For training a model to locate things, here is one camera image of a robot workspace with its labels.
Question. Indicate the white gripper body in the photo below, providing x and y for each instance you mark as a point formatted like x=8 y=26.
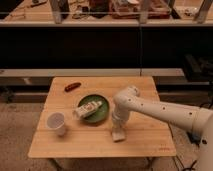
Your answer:
x=119 y=120

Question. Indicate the white sponge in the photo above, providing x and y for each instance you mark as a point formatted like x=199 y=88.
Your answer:
x=118 y=136

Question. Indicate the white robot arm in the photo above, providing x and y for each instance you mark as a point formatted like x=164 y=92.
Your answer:
x=196 y=120

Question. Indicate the green plate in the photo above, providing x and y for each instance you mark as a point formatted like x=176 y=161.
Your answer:
x=101 y=114

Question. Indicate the white food package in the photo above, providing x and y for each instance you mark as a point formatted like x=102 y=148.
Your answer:
x=87 y=109

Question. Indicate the wooden folding table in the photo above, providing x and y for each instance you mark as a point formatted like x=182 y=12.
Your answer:
x=145 y=136

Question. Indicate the brown sausage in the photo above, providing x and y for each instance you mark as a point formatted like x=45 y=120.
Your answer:
x=72 y=86

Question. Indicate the clear plastic cup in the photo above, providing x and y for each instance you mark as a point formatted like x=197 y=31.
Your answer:
x=56 y=123

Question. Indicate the long workbench shelf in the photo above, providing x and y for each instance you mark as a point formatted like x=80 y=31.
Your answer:
x=65 y=13

